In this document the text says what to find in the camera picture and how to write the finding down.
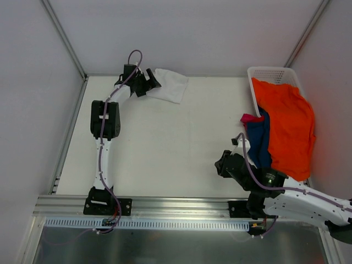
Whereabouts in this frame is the white t shirt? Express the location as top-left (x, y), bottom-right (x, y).
top-left (146, 68), bottom-right (189, 104)

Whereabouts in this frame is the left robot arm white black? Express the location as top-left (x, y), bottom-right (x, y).
top-left (83, 64), bottom-right (161, 216)

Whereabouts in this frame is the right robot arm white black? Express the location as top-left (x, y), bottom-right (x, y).
top-left (214, 150), bottom-right (351, 244)

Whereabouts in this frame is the blue t shirt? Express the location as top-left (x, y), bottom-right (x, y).
top-left (245, 108), bottom-right (272, 168)

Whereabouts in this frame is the magenta t shirt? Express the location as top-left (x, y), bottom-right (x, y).
top-left (240, 113), bottom-right (265, 124)

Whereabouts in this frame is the orange t shirt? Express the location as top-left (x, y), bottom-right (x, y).
top-left (251, 78), bottom-right (316, 182)

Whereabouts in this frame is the white plastic laundry basket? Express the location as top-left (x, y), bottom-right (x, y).
top-left (247, 67), bottom-right (305, 117)

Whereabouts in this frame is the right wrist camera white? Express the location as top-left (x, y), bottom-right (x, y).
top-left (231, 138), bottom-right (251, 157)

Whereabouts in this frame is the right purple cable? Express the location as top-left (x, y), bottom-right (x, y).
top-left (236, 133), bottom-right (352, 212)

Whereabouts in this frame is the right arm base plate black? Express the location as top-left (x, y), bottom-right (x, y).
top-left (228, 200), bottom-right (251, 218)

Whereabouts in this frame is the left aluminium frame post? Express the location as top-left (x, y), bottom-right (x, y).
top-left (40, 0), bottom-right (87, 80)

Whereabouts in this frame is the aluminium frame post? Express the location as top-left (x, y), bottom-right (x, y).
top-left (40, 0), bottom-right (87, 80)
top-left (284, 0), bottom-right (331, 68)

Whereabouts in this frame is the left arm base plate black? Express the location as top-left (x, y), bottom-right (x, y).
top-left (83, 196), bottom-right (133, 216)

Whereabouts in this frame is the slotted cable duct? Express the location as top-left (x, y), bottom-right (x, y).
top-left (45, 217), bottom-right (250, 232)

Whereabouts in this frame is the aluminium mounting rail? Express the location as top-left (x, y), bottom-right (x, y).
top-left (33, 195), bottom-right (250, 220)

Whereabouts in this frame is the right aluminium frame post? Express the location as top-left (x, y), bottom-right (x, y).
top-left (284, 0), bottom-right (331, 68)

